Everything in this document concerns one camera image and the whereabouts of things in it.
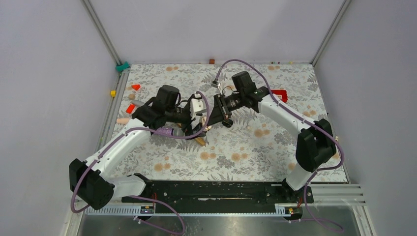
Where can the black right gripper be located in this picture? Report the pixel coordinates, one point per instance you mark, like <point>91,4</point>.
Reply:
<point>220,113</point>

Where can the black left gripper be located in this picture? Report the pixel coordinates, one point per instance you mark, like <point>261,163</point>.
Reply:
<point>197,130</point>

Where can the black earbud charging case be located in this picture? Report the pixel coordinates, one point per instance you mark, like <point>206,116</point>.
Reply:
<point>227,123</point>

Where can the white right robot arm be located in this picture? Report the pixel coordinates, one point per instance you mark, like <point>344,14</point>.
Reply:
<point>314,145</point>

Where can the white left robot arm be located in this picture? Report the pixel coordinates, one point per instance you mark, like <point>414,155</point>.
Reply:
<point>91,181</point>

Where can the gold microphone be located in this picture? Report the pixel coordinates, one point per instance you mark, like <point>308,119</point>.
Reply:
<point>200,141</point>

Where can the purple glitter microphone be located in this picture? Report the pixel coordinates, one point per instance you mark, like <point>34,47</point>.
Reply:
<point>173,132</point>

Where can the silver microphone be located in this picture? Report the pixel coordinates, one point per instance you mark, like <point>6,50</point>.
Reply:
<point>137,103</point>

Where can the red box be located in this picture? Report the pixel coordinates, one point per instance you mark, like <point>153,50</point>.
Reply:
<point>281,93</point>

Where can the red rectangular block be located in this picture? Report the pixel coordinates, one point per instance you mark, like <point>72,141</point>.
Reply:
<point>130,109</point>

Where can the red triangular block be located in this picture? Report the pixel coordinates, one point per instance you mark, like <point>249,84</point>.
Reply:
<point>136,87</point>

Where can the pink microphone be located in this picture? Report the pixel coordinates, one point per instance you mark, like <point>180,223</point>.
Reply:
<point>123,121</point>

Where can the teal curved block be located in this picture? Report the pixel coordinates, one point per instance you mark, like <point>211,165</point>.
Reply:
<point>122,67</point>

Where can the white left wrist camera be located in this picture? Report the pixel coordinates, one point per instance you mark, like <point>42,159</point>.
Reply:
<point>197,107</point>

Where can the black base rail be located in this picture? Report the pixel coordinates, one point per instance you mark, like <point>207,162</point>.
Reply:
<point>220,197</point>

